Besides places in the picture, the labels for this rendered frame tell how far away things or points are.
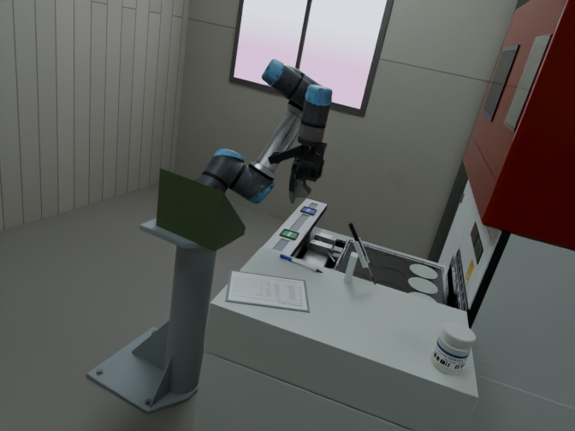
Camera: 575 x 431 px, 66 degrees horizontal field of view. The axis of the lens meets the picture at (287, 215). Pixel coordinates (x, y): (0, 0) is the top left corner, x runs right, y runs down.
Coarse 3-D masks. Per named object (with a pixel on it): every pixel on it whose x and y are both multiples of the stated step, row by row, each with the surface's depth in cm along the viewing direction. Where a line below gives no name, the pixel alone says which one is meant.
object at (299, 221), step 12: (300, 204) 178; (312, 204) 182; (324, 204) 183; (300, 216) 168; (312, 216) 169; (288, 228) 154; (300, 228) 156; (276, 240) 144; (288, 240) 146; (300, 240) 148; (288, 252) 138
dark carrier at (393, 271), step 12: (348, 252) 160; (372, 252) 164; (384, 252) 165; (360, 264) 153; (372, 264) 154; (384, 264) 156; (396, 264) 158; (408, 264) 160; (360, 276) 145; (384, 276) 148; (396, 276) 150; (408, 276) 151; (420, 276) 153; (396, 288) 142; (408, 288) 143
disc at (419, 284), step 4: (408, 280) 148; (412, 280) 149; (416, 280) 149; (420, 280) 150; (424, 280) 151; (428, 280) 151; (412, 284) 147; (416, 284) 147; (420, 284) 148; (424, 284) 148; (428, 284) 149; (432, 284) 149; (416, 288) 144; (420, 288) 145; (424, 288) 146; (428, 288) 146; (432, 288) 147; (436, 288) 147; (428, 292) 143; (432, 292) 144
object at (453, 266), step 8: (456, 264) 157; (448, 272) 165; (456, 272) 151; (448, 280) 160; (456, 280) 146; (448, 288) 155; (456, 288) 141; (448, 296) 150; (456, 296) 138; (448, 304) 146; (456, 304) 134
